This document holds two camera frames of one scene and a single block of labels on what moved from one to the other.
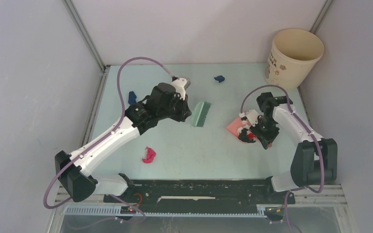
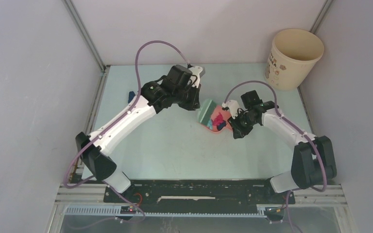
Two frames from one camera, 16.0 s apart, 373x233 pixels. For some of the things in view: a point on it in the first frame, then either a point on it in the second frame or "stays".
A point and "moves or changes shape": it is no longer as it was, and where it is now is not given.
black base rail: (201, 192) stays
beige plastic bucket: (293, 58) stays
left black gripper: (185, 111) → (194, 104)
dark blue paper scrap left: (132, 97) stays
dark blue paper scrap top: (219, 78) → (221, 125)
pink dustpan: (234, 126) moves or changes shape
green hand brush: (200, 113) moves or changes shape
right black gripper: (266, 139) → (238, 132)
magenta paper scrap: (150, 155) → (218, 120)
